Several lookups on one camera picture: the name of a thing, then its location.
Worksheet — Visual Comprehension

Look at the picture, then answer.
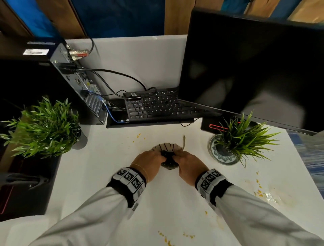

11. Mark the person's right hand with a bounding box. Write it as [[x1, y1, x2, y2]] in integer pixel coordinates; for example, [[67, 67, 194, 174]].
[[172, 149, 209, 187]]

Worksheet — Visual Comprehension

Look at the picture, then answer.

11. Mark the person's left hand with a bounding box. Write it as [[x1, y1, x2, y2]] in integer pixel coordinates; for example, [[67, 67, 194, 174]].
[[130, 150, 165, 183]]

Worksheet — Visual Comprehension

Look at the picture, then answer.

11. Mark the yellow and green cleaning cloth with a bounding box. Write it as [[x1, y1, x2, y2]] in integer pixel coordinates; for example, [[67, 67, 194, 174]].
[[151, 135, 187, 171]]

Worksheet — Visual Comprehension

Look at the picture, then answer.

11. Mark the black keyboard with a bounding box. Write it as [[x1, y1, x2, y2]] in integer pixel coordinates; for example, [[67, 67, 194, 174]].
[[124, 87, 223, 122]]

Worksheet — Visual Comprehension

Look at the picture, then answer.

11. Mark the grassy green plant dark pot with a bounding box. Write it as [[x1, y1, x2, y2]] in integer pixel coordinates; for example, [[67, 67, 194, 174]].
[[214, 110, 281, 168]]

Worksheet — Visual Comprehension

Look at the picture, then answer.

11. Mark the bushy green plant grey pot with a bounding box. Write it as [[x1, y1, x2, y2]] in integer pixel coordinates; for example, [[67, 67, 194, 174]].
[[0, 96, 88, 159]]

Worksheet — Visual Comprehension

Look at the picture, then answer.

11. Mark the person's right forearm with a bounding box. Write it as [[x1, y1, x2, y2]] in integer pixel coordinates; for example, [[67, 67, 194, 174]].
[[215, 185, 324, 246]]

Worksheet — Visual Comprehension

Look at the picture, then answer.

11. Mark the person's left forearm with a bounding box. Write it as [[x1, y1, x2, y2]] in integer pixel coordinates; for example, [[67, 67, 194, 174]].
[[28, 186, 132, 246]]

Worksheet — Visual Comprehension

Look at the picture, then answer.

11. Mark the right marker wristband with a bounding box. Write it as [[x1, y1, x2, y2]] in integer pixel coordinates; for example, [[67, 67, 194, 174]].
[[195, 168, 234, 207]]

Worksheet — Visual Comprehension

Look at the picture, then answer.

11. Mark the marker wristband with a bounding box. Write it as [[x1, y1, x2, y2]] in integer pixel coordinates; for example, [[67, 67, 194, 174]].
[[195, 168, 234, 207], [106, 167, 147, 208]]

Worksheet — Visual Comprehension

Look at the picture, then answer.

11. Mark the left marker wristband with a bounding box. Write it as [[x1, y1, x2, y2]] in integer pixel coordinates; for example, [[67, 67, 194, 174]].
[[106, 167, 147, 208]]

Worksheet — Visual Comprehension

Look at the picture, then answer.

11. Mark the patterned round saucer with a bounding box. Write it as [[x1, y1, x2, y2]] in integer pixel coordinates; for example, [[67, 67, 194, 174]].
[[208, 133, 241, 166]]

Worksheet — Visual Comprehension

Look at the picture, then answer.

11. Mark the white partition panel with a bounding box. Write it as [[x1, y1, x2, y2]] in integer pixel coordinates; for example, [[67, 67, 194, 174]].
[[64, 34, 188, 98]]

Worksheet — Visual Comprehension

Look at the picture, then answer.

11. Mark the black monitor with red-striped stand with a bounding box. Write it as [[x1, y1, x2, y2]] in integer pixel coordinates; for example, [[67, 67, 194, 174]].
[[178, 7, 324, 136]]

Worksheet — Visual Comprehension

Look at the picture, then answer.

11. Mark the black monitor with white label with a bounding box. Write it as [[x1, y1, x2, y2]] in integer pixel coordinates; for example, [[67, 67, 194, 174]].
[[0, 152, 62, 222]]

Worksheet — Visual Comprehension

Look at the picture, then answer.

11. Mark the silver security lock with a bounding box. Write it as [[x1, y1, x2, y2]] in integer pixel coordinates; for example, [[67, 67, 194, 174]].
[[66, 45, 90, 60]]

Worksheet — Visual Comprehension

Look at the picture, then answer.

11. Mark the black desktop computer tower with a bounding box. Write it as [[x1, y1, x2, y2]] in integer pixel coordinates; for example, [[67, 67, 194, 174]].
[[0, 38, 108, 126]]

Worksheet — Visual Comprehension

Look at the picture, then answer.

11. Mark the gold bracelet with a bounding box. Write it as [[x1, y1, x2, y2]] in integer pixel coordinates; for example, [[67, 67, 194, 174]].
[[130, 163, 149, 182]]

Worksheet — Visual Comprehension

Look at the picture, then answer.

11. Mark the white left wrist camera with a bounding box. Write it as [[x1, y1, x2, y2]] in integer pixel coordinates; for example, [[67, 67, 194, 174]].
[[126, 200, 142, 218]]

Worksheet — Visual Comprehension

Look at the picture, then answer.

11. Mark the blue network cable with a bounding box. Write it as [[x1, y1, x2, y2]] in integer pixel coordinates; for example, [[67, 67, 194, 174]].
[[83, 90, 130, 124]]

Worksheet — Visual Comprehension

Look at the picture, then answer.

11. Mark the thick black computer cable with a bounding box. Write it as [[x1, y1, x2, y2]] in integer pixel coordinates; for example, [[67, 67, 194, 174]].
[[59, 65, 157, 96]]

